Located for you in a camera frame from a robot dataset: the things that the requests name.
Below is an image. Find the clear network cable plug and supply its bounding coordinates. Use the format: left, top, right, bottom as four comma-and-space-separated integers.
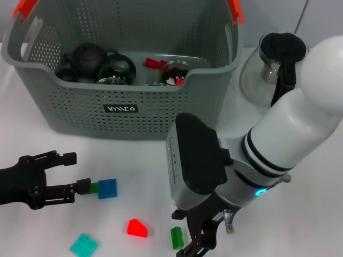
222, 208, 236, 234

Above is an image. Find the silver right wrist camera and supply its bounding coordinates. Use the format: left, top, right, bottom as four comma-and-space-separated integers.
165, 112, 233, 211

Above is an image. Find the grey perforated storage bin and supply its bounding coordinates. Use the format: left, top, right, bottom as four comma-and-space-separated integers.
1, 0, 244, 140

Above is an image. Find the red sloped toy brick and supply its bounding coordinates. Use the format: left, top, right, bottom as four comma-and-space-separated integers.
126, 218, 148, 238

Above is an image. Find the orange bin handle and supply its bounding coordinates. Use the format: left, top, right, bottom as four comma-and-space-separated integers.
13, 0, 244, 26

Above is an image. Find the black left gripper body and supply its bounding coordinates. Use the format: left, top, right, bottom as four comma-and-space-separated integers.
0, 154, 48, 210

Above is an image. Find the teal flat toy plate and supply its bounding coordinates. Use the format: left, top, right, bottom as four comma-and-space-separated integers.
70, 232, 99, 256

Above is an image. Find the dark red long brick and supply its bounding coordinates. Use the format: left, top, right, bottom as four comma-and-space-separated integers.
145, 57, 168, 70

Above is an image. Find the green toy brick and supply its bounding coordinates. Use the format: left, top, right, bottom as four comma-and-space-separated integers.
170, 226, 185, 251
80, 183, 99, 195

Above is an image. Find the thin grey wall cable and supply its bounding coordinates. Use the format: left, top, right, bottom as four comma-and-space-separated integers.
294, 0, 308, 34

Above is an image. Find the blue toy brick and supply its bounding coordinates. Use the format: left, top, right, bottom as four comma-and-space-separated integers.
98, 178, 118, 200

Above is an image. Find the black clay teapot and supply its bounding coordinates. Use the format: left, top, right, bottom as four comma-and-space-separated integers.
63, 42, 120, 79

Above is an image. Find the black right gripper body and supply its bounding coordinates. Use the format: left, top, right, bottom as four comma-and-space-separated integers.
184, 193, 234, 249

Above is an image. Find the glass teapot black lid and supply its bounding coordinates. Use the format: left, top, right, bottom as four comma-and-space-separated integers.
239, 32, 309, 108

